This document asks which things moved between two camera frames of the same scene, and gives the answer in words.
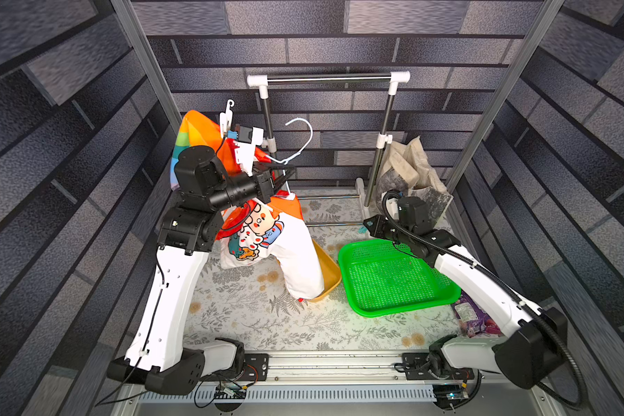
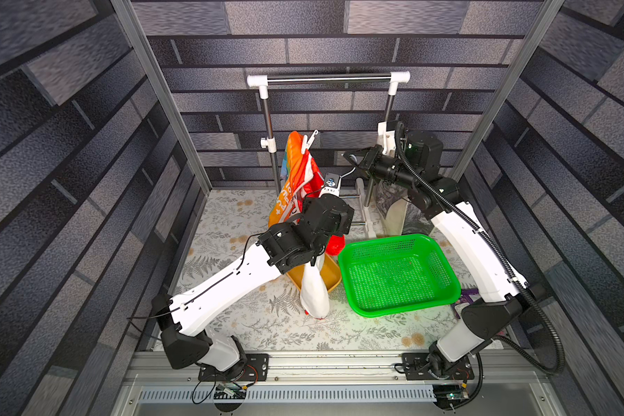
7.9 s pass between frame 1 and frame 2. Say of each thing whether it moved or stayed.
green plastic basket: stayed
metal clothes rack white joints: stayed
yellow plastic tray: stayed
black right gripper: moved
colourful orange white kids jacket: moved
